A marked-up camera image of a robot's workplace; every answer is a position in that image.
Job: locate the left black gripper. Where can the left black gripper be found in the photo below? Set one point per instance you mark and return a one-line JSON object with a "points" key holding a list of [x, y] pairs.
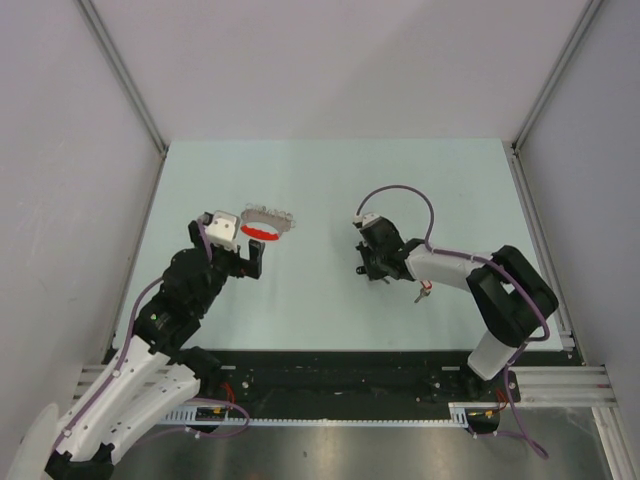
{"points": [[243, 267]]}

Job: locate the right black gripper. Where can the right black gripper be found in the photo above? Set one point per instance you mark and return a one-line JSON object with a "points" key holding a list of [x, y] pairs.
{"points": [[373, 274]]}

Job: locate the silver red keyring holder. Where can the silver red keyring holder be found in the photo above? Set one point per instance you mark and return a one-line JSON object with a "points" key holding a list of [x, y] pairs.
{"points": [[264, 224]]}

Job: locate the key with red tag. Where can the key with red tag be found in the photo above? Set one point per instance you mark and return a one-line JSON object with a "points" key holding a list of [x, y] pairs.
{"points": [[424, 291]]}

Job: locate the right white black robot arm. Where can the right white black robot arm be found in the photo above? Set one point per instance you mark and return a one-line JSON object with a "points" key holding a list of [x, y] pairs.
{"points": [[513, 300]]}

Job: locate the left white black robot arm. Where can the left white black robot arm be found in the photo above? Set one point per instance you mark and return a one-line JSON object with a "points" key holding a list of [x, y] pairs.
{"points": [[152, 373]]}

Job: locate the aluminium extrusion crossbar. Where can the aluminium extrusion crossbar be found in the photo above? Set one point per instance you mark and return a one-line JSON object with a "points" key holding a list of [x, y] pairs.
{"points": [[530, 386]]}

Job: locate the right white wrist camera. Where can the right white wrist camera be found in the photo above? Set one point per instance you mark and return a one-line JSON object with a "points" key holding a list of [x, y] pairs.
{"points": [[363, 220]]}

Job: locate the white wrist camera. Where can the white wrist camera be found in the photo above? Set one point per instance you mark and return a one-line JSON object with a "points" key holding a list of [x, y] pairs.
{"points": [[223, 229], [363, 220]]}

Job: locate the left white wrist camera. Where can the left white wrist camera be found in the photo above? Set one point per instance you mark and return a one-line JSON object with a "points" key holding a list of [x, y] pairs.
{"points": [[223, 229]]}

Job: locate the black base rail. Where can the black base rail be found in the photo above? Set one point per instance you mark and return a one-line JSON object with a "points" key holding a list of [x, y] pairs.
{"points": [[358, 406]]}

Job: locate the white slotted cable duct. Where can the white slotted cable duct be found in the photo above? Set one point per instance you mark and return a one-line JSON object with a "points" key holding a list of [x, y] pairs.
{"points": [[204, 416]]}

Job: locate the right aluminium frame post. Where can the right aluminium frame post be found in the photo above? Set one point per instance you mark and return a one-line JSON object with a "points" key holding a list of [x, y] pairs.
{"points": [[569, 50]]}

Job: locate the aluminium frame post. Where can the aluminium frame post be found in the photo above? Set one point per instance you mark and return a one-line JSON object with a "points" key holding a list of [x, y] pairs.
{"points": [[569, 50], [106, 44]]}

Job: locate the left aluminium frame post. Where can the left aluminium frame post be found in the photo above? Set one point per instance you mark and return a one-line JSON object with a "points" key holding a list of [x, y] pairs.
{"points": [[106, 44]]}

